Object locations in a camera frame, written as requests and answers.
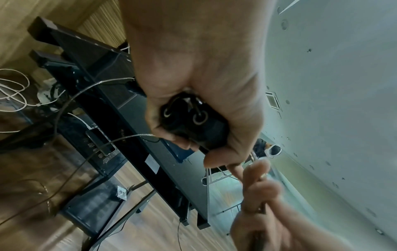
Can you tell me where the person's left hand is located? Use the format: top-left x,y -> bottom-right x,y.
119,0 -> 279,169

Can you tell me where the person's right hand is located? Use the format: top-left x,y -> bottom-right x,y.
226,158 -> 367,251

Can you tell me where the black green-striped jump rope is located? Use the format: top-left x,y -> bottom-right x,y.
0,76 -> 160,226

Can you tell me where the white ceiling vent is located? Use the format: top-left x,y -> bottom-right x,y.
265,91 -> 283,111

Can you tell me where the black glossy low table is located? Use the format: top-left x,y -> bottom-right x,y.
27,16 -> 212,246

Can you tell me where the white cable coil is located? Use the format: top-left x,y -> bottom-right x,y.
0,68 -> 94,134

